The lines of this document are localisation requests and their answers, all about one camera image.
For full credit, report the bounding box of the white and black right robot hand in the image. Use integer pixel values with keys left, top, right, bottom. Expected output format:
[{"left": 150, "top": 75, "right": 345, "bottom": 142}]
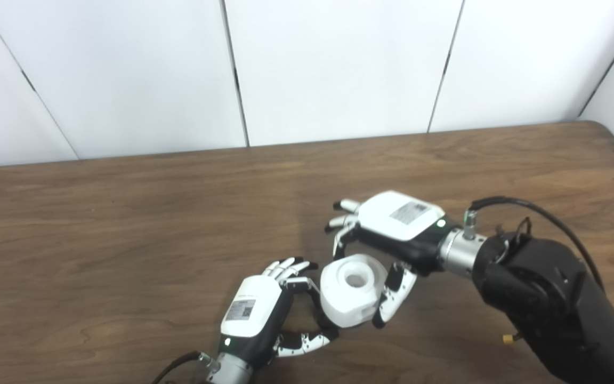
[{"left": 324, "top": 190, "right": 449, "bottom": 329}]

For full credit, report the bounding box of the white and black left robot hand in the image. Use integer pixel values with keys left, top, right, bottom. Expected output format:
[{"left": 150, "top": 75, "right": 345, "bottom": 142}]
[{"left": 217, "top": 257, "right": 340, "bottom": 369}]

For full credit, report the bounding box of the round white cylinder piece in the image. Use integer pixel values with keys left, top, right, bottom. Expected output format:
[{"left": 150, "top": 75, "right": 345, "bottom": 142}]
[{"left": 320, "top": 254, "right": 387, "bottom": 329}]

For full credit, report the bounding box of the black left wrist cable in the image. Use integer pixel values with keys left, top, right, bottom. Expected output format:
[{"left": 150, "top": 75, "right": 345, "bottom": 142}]
[{"left": 152, "top": 350, "right": 204, "bottom": 384}]

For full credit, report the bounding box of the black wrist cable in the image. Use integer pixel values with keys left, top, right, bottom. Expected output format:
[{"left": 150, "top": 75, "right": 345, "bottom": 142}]
[
  {"left": 470, "top": 196, "right": 605, "bottom": 291},
  {"left": 152, "top": 350, "right": 204, "bottom": 384}
]

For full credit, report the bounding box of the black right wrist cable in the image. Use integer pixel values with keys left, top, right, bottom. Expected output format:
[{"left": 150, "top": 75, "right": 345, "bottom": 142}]
[{"left": 470, "top": 196, "right": 605, "bottom": 291}]

